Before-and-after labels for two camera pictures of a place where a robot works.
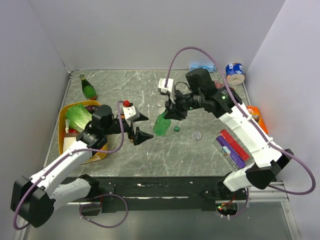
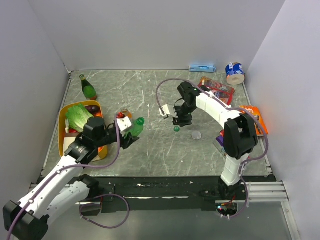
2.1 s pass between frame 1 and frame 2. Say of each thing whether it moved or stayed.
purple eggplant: stayed
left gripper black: moved
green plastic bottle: moved
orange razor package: stayed
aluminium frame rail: stayed
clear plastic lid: stayed
